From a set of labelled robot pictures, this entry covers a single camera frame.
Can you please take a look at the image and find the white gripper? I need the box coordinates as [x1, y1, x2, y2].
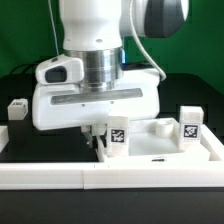
[32, 68, 160, 147]

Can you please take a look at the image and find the white square table top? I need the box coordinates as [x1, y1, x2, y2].
[96, 118, 210, 165]

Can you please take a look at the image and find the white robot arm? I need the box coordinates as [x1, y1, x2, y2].
[32, 0, 189, 131]

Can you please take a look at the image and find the white U-shaped obstacle fence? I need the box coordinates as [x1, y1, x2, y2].
[0, 127, 224, 190]

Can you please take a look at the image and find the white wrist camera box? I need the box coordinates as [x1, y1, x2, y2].
[35, 54, 84, 85]

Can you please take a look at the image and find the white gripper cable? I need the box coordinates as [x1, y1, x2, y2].
[128, 0, 168, 82]

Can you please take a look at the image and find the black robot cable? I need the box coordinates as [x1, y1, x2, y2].
[9, 61, 44, 76]

